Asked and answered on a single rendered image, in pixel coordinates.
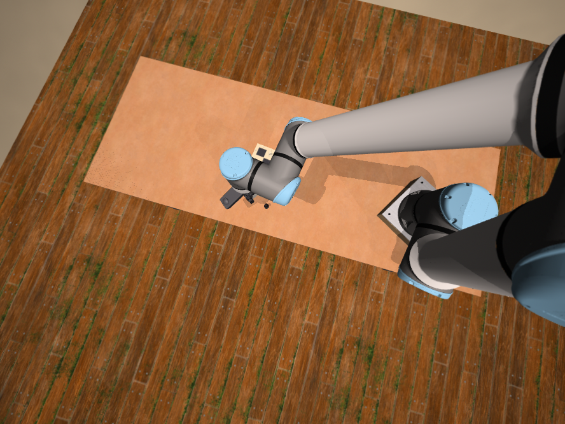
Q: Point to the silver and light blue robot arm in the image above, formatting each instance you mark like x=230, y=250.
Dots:
x=488, y=110

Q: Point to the black and cream chessboard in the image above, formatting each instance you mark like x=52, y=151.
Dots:
x=262, y=153

